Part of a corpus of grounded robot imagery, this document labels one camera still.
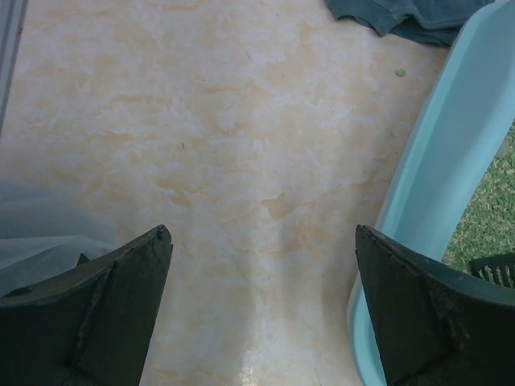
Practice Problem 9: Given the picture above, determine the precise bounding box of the green cat litter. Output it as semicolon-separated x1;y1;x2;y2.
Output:
443;128;514;271

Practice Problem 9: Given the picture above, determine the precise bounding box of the translucent blue bin liner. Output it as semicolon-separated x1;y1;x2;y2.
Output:
1;180;119;296

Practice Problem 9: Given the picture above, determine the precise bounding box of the black litter scoop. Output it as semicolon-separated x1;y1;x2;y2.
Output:
469;253;515;289

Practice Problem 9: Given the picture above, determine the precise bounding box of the teal plastic litter box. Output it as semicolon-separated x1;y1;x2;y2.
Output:
348;1;514;385

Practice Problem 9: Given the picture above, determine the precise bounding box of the grey-blue cloth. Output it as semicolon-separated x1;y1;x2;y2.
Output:
325;0;491;47

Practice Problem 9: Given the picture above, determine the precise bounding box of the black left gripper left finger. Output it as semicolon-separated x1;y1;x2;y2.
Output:
1;225;173;385

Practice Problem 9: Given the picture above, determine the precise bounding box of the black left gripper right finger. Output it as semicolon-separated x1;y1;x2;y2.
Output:
355;225;514;385

